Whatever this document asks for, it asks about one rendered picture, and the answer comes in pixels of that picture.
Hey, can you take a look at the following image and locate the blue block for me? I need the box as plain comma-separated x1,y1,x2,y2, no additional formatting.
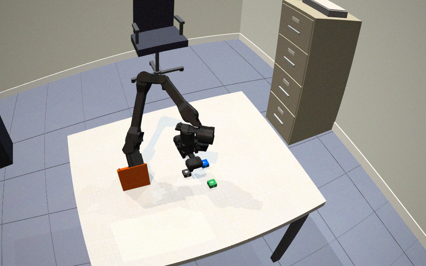
202,159,209,168

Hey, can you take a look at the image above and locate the green block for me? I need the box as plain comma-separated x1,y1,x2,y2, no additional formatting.
207,179,217,188

